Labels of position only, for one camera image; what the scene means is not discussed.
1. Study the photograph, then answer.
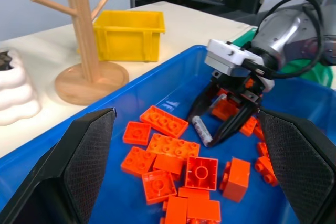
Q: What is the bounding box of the wooden mug tree stand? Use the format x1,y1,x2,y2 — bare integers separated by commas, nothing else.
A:
29,0,130,106

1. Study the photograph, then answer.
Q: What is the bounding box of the orange two-by-four toy brick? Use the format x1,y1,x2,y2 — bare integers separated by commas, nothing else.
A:
146,133,201,162
139,105,189,139

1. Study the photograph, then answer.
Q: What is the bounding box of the white ribbed ceramic pot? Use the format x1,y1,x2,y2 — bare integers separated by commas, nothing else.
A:
0,48,43,126

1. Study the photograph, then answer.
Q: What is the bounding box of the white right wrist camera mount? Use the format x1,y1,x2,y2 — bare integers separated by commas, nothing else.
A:
204,39,275,93

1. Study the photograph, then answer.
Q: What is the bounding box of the silver cylindrical battery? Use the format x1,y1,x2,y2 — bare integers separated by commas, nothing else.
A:
191,115,213,147

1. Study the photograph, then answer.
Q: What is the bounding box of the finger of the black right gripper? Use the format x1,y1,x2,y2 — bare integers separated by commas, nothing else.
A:
187,82,227,121
208,102,260,148

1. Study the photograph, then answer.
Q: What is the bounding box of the blue plastic bin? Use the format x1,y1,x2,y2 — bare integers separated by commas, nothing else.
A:
0,45,336,224

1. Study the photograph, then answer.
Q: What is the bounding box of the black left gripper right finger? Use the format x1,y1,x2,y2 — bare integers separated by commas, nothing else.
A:
259,108,336,224

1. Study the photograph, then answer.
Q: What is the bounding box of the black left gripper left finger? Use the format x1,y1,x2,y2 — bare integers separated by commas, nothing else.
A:
0,107,117,224

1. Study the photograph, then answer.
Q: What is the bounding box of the yellow plastic bin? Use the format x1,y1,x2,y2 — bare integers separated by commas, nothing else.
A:
76,9,166,63

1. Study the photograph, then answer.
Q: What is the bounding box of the orange two-by-two toy brick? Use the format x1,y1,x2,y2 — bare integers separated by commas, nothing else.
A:
122,121,152,146
184,156,219,191
120,146,158,178
141,169,178,206

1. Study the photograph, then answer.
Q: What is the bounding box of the green plastic bin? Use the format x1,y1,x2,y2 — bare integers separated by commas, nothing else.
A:
232,28,334,87

